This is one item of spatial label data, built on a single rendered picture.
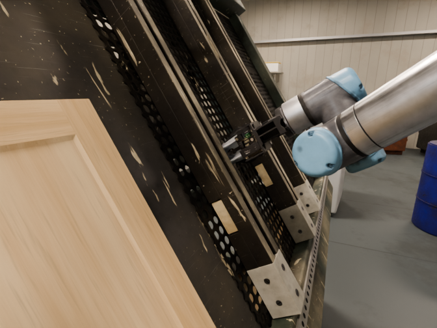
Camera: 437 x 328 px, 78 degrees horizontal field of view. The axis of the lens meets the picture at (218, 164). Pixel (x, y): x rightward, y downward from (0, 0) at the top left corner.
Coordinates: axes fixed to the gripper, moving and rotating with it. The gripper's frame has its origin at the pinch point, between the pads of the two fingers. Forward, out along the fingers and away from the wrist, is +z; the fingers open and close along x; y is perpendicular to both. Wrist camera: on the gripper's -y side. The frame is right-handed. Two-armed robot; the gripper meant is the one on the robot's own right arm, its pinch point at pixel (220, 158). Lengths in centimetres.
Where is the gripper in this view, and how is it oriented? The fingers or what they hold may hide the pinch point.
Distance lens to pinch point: 70.0
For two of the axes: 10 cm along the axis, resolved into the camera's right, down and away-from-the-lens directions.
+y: -4.0, 2.3, -8.9
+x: 4.8, 8.7, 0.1
